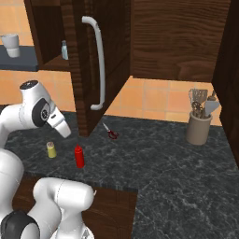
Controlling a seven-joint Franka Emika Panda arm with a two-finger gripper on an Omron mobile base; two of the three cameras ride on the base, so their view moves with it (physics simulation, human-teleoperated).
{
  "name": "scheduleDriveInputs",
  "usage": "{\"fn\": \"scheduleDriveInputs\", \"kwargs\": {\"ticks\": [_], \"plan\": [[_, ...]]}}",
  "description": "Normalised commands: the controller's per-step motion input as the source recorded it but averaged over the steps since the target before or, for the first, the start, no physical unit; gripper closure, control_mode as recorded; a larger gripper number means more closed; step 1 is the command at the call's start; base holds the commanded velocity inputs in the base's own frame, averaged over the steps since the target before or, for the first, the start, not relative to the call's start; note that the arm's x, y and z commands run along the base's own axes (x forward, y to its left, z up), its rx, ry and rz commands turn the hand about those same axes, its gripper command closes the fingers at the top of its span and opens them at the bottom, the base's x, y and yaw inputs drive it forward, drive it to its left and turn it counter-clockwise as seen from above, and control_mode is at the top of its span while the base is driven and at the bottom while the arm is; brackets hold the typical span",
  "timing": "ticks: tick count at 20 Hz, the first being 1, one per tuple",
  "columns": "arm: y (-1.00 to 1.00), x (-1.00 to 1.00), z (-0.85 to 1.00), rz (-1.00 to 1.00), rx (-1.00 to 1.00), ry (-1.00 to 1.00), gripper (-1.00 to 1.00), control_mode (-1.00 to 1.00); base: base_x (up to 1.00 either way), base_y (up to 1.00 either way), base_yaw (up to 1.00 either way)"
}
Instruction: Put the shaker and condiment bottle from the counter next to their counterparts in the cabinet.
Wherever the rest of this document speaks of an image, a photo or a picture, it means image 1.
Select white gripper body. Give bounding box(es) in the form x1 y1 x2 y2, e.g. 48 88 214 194
49 115 73 139

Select yellow shaker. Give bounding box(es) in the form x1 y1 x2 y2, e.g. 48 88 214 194
46 141 58 160

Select red condiment bottle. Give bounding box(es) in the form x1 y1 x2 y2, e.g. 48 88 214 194
74 144 86 170

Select pale blue shaker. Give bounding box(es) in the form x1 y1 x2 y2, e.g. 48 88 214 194
61 39 70 61

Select dark wood base cabinet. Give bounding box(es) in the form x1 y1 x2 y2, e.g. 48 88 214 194
11 176 139 239

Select dark wood open cabinet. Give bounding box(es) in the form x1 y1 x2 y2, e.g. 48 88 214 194
23 0 72 73

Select closed dark wood cabinet door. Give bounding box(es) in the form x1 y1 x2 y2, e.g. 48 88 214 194
130 0 232 84

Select tall dark wood cabinet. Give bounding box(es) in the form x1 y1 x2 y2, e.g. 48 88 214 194
211 0 239 170

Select white cup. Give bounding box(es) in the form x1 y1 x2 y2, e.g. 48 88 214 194
0 33 21 59

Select beige utensil pot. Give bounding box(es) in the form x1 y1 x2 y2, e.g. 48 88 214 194
185 110 214 147

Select grey slotted spatula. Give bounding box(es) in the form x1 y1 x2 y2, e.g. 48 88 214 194
188 88 209 110

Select pale grey spatula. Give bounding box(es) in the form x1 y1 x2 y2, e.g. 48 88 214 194
203 91 221 120

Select red-handled scissors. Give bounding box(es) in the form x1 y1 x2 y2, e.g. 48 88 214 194
102 121 120 141

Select dark grey wall shelf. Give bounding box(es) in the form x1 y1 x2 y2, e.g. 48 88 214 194
0 45 40 72

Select white cabinet door handle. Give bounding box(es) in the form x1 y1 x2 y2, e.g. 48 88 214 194
81 16 106 111

